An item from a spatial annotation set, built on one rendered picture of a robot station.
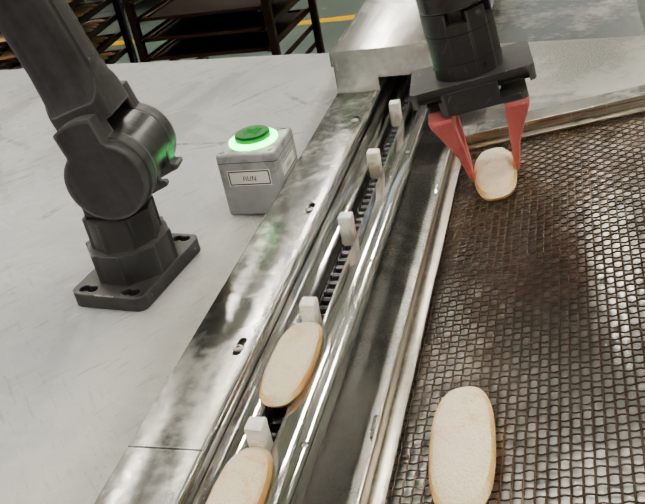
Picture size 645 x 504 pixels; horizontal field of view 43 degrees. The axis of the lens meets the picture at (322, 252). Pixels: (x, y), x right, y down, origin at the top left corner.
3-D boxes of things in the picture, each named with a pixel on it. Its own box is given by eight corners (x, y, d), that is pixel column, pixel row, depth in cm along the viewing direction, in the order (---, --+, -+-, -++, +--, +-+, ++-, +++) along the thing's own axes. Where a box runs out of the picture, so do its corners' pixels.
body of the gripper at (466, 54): (538, 85, 65) (519, -6, 62) (414, 117, 68) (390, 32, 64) (531, 59, 71) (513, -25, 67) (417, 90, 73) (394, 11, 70)
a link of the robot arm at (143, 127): (109, 206, 84) (91, 232, 80) (77, 114, 79) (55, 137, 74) (193, 197, 82) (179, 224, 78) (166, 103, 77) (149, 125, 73)
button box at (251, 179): (255, 209, 100) (234, 126, 95) (316, 207, 98) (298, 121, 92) (233, 244, 94) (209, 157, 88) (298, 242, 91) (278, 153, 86)
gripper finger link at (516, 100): (546, 177, 69) (524, 73, 65) (463, 196, 71) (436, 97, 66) (539, 145, 75) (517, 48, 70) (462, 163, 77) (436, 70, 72)
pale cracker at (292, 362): (287, 325, 67) (284, 313, 66) (331, 325, 66) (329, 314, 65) (249, 408, 59) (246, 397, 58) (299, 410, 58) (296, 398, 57)
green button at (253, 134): (243, 138, 93) (240, 125, 92) (276, 136, 92) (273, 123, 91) (232, 153, 89) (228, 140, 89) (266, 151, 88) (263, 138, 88)
